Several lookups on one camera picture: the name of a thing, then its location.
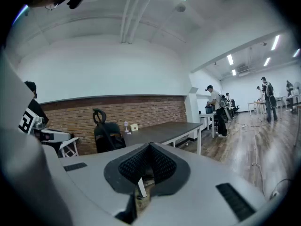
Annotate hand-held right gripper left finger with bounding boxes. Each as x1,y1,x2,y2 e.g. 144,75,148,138
58,143,153,218

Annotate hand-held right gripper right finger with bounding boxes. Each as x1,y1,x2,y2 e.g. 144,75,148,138
141,142,269,226

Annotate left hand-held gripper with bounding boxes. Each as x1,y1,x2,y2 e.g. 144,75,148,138
18,107,71,143

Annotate black mesh office chair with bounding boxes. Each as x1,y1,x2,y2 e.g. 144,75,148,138
92,108,127,154

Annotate white desk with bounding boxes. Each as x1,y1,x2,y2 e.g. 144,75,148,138
199,111,217,138

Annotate ceiling air conditioner unit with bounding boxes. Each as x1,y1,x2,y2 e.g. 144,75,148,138
236,65,251,76

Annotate white ceiling pipes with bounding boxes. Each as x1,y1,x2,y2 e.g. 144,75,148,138
119,0,156,44

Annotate white metal frame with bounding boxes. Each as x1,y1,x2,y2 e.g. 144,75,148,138
59,137,80,158

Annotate white floor cable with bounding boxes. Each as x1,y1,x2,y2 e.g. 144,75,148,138
251,140,268,197

